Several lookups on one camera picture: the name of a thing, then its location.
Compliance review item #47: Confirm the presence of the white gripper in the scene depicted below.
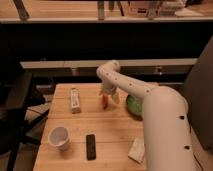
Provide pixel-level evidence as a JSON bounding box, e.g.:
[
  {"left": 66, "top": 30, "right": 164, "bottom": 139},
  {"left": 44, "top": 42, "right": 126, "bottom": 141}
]
[{"left": 100, "top": 81, "right": 120, "bottom": 104}]

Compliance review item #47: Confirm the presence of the red chili pepper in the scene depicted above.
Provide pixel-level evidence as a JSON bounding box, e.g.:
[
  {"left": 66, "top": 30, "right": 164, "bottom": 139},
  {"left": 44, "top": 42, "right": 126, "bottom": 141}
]
[{"left": 102, "top": 94, "right": 108, "bottom": 109}]

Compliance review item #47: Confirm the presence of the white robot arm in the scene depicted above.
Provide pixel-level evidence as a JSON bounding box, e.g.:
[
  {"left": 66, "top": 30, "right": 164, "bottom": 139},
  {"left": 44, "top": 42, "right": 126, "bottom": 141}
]
[{"left": 96, "top": 60, "right": 196, "bottom": 171}]

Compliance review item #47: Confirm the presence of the green bowl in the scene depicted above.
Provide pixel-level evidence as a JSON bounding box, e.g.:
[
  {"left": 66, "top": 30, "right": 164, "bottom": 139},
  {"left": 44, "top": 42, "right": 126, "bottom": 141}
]
[{"left": 126, "top": 95, "right": 142, "bottom": 117}]

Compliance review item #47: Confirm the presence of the black remote control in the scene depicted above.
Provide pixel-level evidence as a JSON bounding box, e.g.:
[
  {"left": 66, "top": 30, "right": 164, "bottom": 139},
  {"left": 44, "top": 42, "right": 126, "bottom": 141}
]
[{"left": 86, "top": 134, "right": 96, "bottom": 160}]

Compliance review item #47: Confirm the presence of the white folded cloth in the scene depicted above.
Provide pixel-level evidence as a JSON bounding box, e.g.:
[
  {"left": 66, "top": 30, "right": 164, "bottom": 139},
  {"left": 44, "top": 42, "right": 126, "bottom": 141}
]
[{"left": 128, "top": 138, "right": 145, "bottom": 163}]

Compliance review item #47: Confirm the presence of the white paper cup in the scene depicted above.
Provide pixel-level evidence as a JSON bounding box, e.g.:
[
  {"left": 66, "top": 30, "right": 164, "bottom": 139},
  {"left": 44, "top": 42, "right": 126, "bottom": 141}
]
[{"left": 48, "top": 126, "right": 70, "bottom": 150}]

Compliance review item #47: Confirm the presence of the grey metal shelf rail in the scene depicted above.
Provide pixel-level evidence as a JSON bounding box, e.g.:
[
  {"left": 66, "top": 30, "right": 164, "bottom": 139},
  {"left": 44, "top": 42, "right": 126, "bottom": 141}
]
[{"left": 22, "top": 58, "right": 197, "bottom": 75}]

